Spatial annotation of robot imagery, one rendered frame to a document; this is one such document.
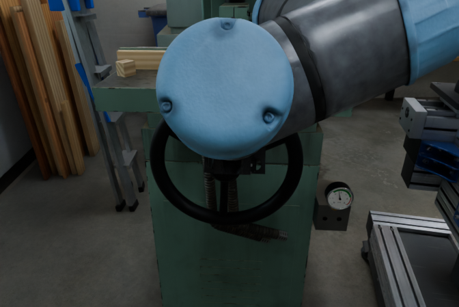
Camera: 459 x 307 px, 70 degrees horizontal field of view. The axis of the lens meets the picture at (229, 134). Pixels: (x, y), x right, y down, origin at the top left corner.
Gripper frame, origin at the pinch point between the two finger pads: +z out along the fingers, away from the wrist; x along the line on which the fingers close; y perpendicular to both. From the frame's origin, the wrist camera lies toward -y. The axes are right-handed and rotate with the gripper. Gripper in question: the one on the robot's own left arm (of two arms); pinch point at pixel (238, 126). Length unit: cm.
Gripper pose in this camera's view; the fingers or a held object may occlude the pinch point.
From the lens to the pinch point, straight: 52.1
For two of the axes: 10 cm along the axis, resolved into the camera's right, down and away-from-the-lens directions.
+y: -0.3, 9.9, -1.0
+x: 10.0, 0.2, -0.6
